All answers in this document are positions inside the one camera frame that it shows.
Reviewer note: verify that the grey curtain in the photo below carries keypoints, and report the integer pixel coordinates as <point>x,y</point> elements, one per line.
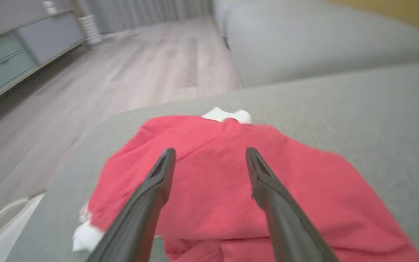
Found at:
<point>147,12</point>

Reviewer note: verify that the grey low cabinet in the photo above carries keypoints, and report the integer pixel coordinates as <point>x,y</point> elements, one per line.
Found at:
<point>9,58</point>

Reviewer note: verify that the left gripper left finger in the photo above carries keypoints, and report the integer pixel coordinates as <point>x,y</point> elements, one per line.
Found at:
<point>140,214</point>

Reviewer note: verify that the white laundry basket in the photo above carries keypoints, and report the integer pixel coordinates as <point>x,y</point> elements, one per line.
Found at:
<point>6,229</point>

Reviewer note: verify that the white ribbed vase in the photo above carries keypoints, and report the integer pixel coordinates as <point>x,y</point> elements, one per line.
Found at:
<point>90,31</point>

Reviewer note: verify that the red basketball jersey white trim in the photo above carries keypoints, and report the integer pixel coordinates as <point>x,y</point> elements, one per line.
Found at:
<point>213,174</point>

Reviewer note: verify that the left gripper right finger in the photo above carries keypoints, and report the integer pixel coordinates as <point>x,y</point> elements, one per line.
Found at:
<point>286,225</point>

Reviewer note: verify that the grey sofa cushion with seam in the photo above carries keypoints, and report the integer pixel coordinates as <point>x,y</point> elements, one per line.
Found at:
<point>304,40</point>

